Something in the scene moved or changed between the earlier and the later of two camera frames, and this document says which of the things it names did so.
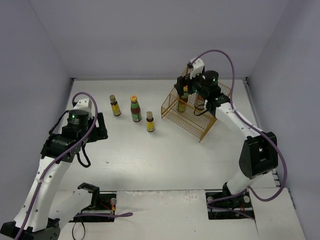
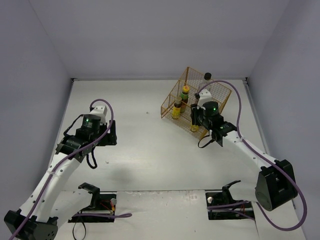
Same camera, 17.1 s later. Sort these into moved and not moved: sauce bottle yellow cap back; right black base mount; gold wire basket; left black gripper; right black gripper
Moved: right black gripper; left black gripper
Not moved: right black base mount; sauce bottle yellow cap back; gold wire basket
